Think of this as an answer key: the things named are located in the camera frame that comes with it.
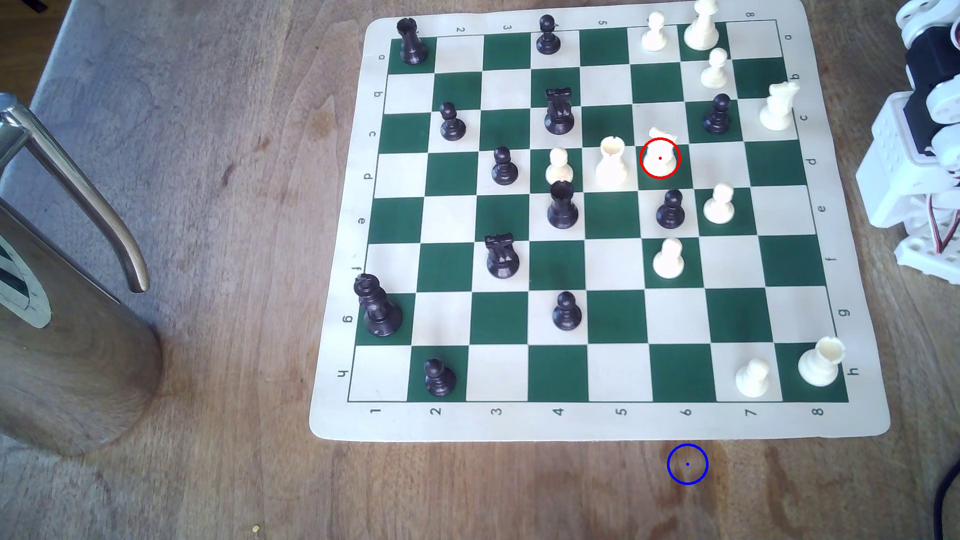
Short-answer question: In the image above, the white knight chess piece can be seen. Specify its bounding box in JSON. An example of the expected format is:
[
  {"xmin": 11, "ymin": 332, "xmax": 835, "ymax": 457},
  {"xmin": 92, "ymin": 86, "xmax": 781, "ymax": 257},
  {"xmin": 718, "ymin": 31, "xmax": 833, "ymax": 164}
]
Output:
[
  {"xmin": 641, "ymin": 126, "xmax": 682, "ymax": 180},
  {"xmin": 759, "ymin": 81, "xmax": 801, "ymax": 132}
]

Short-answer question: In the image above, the black pawn chess piece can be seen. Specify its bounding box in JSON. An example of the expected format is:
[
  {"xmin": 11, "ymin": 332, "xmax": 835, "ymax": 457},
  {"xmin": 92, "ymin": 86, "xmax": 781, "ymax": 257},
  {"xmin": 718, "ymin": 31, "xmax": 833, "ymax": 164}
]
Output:
[
  {"xmin": 702, "ymin": 93, "xmax": 734, "ymax": 136},
  {"xmin": 552, "ymin": 291, "xmax": 584, "ymax": 332},
  {"xmin": 439, "ymin": 101, "xmax": 468, "ymax": 142},
  {"xmin": 535, "ymin": 14, "xmax": 563, "ymax": 56},
  {"xmin": 423, "ymin": 357, "xmax": 457, "ymax": 398},
  {"xmin": 491, "ymin": 146, "xmax": 520, "ymax": 186},
  {"xmin": 655, "ymin": 189, "xmax": 687, "ymax": 230}
]

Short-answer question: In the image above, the white pawn chess piece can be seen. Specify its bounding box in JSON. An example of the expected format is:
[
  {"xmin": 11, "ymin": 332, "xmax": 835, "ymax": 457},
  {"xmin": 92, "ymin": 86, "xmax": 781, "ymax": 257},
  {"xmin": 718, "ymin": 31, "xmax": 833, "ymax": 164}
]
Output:
[
  {"xmin": 702, "ymin": 183, "xmax": 736, "ymax": 225},
  {"xmin": 640, "ymin": 11, "xmax": 669, "ymax": 54},
  {"xmin": 700, "ymin": 47, "xmax": 730, "ymax": 90},
  {"xmin": 545, "ymin": 147, "xmax": 575, "ymax": 186},
  {"xmin": 735, "ymin": 357, "xmax": 771, "ymax": 399},
  {"xmin": 652, "ymin": 237, "xmax": 686, "ymax": 280}
]

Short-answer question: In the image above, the green and white chess mat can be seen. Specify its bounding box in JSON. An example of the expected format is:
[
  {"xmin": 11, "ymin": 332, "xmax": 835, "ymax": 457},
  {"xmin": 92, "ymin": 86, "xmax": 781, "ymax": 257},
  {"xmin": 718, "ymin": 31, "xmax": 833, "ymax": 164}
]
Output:
[{"xmin": 309, "ymin": 0, "xmax": 892, "ymax": 443}]

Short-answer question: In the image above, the white rook chess piece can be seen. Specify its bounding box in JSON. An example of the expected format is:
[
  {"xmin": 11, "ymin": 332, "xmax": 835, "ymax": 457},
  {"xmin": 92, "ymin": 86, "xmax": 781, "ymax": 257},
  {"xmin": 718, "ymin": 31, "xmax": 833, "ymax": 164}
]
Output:
[
  {"xmin": 595, "ymin": 135, "xmax": 629, "ymax": 189},
  {"xmin": 797, "ymin": 336, "xmax": 846, "ymax": 388}
]

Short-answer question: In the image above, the black rook chess piece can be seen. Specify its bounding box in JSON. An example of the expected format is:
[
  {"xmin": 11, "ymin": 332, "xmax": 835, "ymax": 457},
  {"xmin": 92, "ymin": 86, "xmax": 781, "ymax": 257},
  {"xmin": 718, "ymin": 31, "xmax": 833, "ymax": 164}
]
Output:
[{"xmin": 396, "ymin": 17, "xmax": 429, "ymax": 66}]

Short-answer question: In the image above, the white king chess piece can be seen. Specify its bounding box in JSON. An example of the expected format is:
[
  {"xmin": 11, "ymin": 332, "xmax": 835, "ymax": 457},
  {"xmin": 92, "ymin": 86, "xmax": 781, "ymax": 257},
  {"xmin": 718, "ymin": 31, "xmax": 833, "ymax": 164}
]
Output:
[{"xmin": 683, "ymin": 0, "xmax": 721, "ymax": 52}]

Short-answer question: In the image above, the black rook on f3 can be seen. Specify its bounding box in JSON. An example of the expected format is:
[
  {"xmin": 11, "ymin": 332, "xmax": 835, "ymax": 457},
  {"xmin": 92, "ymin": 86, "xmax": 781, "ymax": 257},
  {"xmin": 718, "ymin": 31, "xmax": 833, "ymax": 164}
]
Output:
[{"xmin": 484, "ymin": 232, "xmax": 521, "ymax": 280}]

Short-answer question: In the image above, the black queen on g1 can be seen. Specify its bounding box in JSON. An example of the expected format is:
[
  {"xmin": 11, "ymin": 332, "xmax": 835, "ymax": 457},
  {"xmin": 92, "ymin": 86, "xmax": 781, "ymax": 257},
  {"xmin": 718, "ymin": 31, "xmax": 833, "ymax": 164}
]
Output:
[{"xmin": 353, "ymin": 273, "xmax": 405, "ymax": 338}]

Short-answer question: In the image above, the black rook on c4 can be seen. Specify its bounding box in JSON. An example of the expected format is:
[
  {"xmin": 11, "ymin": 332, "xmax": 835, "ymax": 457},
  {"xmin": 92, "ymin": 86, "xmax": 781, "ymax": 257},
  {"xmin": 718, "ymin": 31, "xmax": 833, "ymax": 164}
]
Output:
[{"xmin": 543, "ymin": 87, "xmax": 577, "ymax": 136}]

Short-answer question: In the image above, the stainless steel jug with handle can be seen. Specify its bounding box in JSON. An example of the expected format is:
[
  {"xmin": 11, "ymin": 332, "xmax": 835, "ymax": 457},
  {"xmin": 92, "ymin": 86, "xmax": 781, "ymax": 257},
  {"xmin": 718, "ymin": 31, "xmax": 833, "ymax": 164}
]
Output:
[{"xmin": 0, "ymin": 91, "xmax": 165, "ymax": 459}]

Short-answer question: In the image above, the black cable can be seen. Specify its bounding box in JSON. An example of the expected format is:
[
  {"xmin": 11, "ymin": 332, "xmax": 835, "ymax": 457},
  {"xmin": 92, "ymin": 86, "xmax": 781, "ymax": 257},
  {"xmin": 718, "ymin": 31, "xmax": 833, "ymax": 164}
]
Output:
[{"xmin": 932, "ymin": 466, "xmax": 960, "ymax": 540}]

